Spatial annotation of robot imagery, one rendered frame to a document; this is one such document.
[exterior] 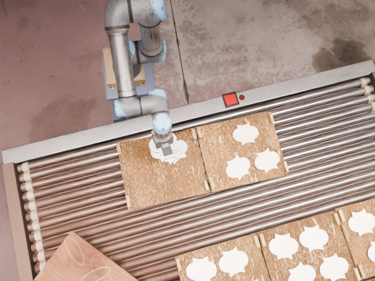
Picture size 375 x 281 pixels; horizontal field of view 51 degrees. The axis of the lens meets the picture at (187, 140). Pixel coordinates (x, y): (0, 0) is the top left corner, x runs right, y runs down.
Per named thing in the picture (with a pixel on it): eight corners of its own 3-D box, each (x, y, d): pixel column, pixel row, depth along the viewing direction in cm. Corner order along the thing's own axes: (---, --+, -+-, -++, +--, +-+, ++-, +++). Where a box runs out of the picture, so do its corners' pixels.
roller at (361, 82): (19, 165, 201) (15, 163, 196) (364, 78, 224) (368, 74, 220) (20, 174, 199) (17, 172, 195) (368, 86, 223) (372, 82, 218)
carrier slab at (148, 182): (116, 143, 202) (115, 143, 200) (193, 128, 206) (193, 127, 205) (128, 211, 193) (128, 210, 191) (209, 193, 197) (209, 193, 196)
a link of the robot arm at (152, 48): (135, 46, 202) (124, -15, 148) (164, 43, 203) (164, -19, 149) (138, 68, 199) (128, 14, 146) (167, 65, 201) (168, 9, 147)
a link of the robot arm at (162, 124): (169, 110, 158) (173, 129, 156) (169, 118, 169) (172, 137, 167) (150, 112, 158) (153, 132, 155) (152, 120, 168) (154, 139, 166)
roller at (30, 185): (22, 184, 198) (19, 182, 194) (371, 94, 222) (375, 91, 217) (24, 193, 197) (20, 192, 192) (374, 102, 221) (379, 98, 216)
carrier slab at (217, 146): (195, 127, 206) (195, 126, 205) (269, 112, 211) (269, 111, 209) (211, 192, 197) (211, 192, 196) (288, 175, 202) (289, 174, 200)
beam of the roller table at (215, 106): (5, 153, 204) (0, 150, 198) (366, 63, 229) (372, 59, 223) (8, 168, 202) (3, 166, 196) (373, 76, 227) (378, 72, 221)
